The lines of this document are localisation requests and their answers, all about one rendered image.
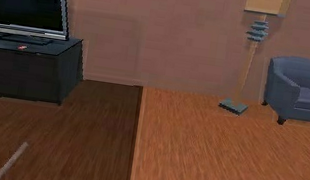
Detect wooden floor lamp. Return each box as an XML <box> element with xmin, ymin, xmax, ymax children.
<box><xmin>216</xmin><ymin>0</ymin><xmax>293</xmax><ymax>122</ymax></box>

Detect black television cabinet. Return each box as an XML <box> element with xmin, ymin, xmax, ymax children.
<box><xmin>0</xmin><ymin>27</ymin><xmax>89</xmax><ymax>112</ymax></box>

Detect small red remote control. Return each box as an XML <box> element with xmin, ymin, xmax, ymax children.
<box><xmin>16</xmin><ymin>43</ymin><xmax>29</xmax><ymax>52</ymax></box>

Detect blue armchair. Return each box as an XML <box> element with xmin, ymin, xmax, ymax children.
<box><xmin>258</xmin><ymin>52</ymin><xmax>310</xmax><ymax>130</ymax></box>

